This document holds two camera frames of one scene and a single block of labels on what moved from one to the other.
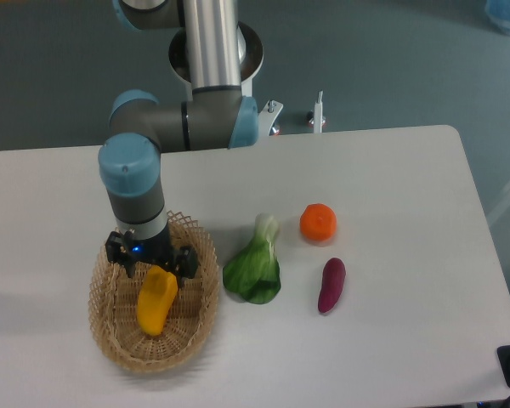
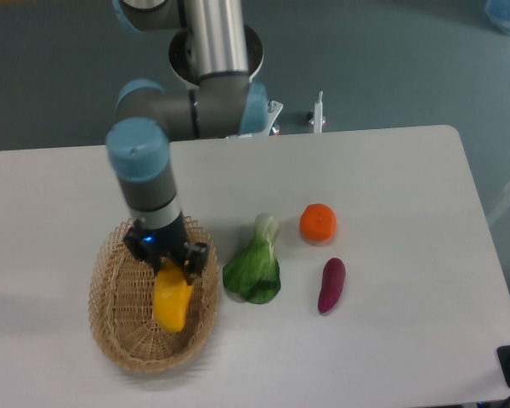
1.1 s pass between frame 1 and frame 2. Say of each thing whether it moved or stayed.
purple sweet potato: stayed
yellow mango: moved
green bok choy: stayed
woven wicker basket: stayed
